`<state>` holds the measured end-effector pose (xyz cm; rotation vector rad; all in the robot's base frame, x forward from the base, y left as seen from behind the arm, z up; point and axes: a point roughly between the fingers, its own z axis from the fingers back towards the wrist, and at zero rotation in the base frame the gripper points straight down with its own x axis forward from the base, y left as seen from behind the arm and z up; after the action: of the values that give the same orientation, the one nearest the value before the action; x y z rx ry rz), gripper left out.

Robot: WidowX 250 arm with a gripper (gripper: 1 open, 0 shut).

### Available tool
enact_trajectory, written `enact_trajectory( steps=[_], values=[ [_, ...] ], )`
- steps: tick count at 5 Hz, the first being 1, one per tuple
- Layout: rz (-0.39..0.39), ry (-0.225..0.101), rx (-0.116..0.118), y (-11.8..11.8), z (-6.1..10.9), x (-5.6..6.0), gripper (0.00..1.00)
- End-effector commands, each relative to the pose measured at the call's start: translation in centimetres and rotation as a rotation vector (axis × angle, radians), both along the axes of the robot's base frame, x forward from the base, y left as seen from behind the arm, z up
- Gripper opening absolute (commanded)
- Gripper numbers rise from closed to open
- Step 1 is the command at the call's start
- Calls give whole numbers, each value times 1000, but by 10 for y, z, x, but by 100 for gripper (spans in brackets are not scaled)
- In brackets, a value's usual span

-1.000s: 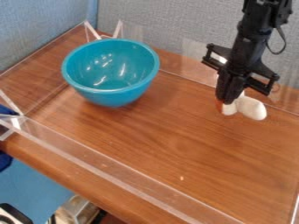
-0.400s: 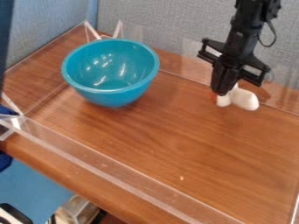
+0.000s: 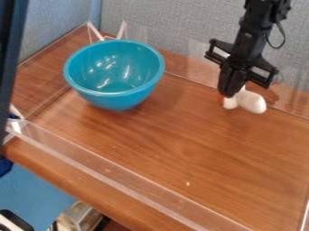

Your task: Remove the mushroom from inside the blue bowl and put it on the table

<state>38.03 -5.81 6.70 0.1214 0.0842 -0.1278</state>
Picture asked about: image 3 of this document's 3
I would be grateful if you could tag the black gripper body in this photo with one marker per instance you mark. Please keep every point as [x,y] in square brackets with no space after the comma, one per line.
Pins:
[261,71]

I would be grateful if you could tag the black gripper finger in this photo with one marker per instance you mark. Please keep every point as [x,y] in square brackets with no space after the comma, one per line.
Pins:
[224,78]
[238,80]

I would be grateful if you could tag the brown and white toy mushroom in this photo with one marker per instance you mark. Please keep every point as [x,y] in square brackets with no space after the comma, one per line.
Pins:
[244,99]

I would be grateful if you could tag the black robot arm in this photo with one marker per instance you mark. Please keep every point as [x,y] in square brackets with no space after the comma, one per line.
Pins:
[262,14]

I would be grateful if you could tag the blue ceramic bowl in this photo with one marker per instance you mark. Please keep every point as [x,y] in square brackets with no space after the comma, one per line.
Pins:
[115,73]

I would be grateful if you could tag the clear acrylic table barrier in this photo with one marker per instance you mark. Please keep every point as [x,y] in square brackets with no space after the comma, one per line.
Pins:
[175,165]

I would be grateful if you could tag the metal table leg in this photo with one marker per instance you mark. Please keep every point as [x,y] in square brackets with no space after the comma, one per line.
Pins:
[77,218]

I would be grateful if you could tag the dark blue cloth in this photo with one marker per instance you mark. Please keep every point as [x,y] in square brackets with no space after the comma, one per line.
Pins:
[5,163]

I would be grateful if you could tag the black object bottom left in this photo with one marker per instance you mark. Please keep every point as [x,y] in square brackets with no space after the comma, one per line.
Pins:
[12,223]

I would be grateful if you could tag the dark blue foreground post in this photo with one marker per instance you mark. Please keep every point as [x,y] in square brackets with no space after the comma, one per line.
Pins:
[12,20]

